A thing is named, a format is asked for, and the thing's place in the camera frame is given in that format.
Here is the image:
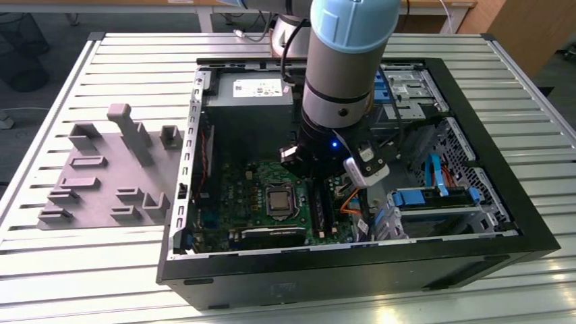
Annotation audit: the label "black cable bundle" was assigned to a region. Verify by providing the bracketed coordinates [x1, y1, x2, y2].
[387, 117, 445, 159]

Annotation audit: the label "black PC case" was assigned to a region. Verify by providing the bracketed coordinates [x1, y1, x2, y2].
[155, 57, 563, 310]

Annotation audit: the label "black mesh waste bin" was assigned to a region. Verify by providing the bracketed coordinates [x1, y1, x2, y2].
[0, 13, 51, 92]

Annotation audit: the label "wooden cabinet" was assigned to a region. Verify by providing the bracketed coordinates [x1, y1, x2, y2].
[489, 0, 576, 78]

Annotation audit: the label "silver CPU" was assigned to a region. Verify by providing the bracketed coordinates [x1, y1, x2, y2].
[269, 192, 293, 209]

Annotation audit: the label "black graphics card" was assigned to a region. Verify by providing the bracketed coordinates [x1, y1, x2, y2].
[229, 226, 307, 251]

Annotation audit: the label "metal drive cage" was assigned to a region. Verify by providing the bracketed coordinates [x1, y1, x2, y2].
[373, 65, 451, 142]

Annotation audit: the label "blue flat wire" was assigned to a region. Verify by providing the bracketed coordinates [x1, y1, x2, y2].
[426, 153, 451, 198]

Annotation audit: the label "wooden desk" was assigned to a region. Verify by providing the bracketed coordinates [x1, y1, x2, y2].
[398, 0, 478, 34]

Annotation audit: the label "green RAM stick black chips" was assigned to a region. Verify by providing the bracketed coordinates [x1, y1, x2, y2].
[310, 180, 326, 237]

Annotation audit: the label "grey power supply unit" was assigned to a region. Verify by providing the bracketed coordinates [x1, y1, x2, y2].
[202, 71, 307, 163]

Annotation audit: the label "blue drive latch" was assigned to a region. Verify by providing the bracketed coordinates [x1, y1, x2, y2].
[373, 72, 395, 102]

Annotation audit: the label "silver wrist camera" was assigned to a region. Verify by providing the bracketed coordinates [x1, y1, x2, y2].
[345, 141, 393, 187]

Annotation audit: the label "installed RAM stick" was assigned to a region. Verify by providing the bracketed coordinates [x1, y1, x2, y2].
[325, 184, 338, 234]

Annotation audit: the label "orange wire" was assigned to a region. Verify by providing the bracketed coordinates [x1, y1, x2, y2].
[339, 190, 362, 215]

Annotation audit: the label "metal disk bay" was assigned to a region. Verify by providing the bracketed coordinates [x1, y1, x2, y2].
[387, 205, 499, 241]

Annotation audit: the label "green motherboard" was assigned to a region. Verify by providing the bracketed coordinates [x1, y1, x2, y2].
[193, 158, 362, 252]

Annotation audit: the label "CPU socket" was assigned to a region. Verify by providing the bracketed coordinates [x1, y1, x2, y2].
[262, 183, 302, 221]

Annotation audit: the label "grey parts rack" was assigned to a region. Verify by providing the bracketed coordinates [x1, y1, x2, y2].
[35, 103, 186, 232]

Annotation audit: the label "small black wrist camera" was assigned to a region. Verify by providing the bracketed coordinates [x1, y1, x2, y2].
[279, 145, 309, 169]

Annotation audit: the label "hard disk in blue carrier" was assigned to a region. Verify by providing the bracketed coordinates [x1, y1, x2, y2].
[390, 187, 482, 212]

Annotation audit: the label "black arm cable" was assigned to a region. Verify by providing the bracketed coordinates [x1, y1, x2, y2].
[234, 18, 313, 88]

